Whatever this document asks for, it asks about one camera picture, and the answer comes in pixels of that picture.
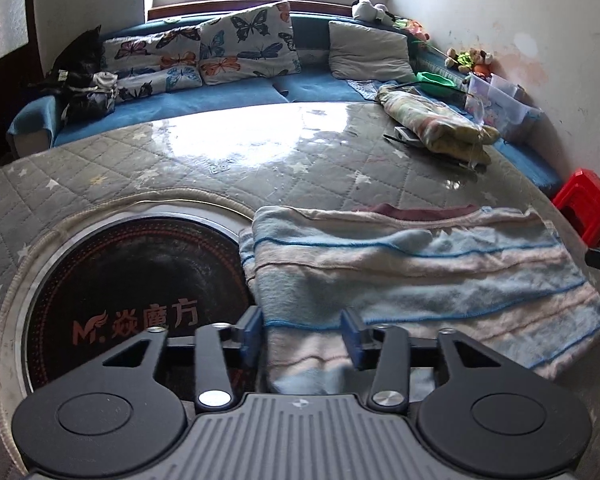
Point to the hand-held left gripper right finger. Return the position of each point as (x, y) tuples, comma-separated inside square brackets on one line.
[(352, 335)]

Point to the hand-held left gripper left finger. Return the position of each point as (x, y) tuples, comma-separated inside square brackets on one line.
[(254, 335)]

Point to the blue striped towel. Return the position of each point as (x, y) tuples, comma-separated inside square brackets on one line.
[(405, 280)]

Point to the red plastic stool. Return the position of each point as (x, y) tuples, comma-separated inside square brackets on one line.
[(587, 200)]

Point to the round black induction cooktop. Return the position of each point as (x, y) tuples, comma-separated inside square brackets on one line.
[(130, 270)]

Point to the grey quilted star table cover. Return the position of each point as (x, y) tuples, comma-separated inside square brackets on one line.
[(280, 170)]

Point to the clear plastic wrap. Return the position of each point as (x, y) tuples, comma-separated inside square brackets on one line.
[(475, 135)]

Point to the clear plastic storage box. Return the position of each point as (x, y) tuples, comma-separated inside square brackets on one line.
[(505, 107)]

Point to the black and white flat object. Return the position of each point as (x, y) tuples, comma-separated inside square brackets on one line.
[(407, 136)]

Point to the folded yellow green blanket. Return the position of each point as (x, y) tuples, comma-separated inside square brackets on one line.
[(430, 120)]

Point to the blue sofa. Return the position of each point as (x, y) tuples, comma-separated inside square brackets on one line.
[(205, 105)]

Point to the brown plush toys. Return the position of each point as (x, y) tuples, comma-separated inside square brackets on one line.
[(470, 60)]

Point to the green bowl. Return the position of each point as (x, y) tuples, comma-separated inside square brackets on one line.
[(436, 81)]

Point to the grey checked cloth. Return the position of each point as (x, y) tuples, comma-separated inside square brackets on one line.
[(375, 89)]

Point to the grey pillow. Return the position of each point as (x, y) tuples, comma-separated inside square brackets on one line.
[(370, 52)]

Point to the large butterfly print pillow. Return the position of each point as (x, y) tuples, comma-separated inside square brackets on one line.
[(250, 42)]

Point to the orange green plush toy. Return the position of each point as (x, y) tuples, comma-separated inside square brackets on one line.
[(410, 30)]

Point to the white plush toy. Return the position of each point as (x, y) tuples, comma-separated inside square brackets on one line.
[(370, 10)]

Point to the black bag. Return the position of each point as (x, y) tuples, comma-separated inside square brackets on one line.
[(82, 55)]

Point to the dark wooden door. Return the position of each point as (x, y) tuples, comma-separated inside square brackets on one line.
[(5, 10)]

